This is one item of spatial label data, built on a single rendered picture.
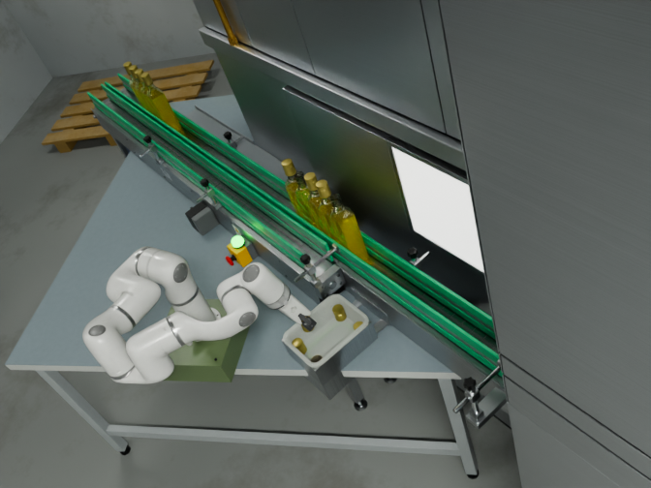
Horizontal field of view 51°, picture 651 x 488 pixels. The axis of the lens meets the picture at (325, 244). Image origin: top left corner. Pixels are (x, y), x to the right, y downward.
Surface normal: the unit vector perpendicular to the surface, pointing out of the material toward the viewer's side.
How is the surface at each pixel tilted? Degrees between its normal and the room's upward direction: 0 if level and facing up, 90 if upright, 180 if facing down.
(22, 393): 0
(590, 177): 90
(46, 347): 0
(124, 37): 90
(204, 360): 1
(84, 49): 90
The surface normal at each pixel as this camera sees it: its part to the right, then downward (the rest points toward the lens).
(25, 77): 0.94, -0.04
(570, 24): -0.75, 0.59
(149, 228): -0.27, -0.68
